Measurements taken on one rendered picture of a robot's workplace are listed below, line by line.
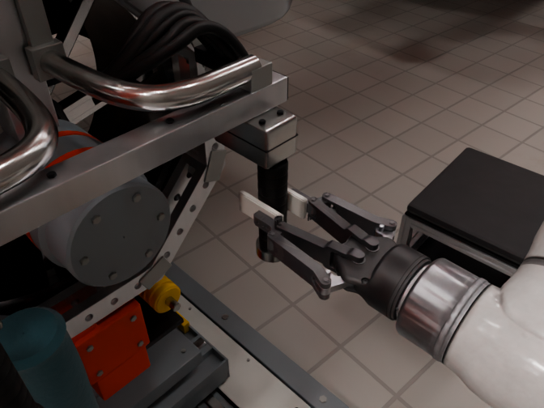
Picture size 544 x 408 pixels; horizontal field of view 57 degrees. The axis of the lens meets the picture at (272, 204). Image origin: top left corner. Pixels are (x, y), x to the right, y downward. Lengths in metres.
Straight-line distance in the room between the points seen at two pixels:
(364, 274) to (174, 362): 0.75
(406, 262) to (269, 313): 1.07
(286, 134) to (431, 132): 1.93
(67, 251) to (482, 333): 0.39
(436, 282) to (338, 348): 1.02
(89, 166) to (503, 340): 0.38
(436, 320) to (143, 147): 0.31
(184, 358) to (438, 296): 0.81
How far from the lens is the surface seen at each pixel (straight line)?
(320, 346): 1.49
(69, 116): 0.77
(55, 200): 0.44
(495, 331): 0.48
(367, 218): 0.59
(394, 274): 0.51
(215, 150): 0.82
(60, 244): 0.55
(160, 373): 1.20
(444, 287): 0.49
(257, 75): 0.54
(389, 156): 2.23
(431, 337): 0.50
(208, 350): 1.29
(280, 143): 0.55
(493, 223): 1.45
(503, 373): 0.48
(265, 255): 0.65
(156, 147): 0.48
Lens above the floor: 1.23
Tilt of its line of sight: 40 degrees down
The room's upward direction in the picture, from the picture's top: straight up
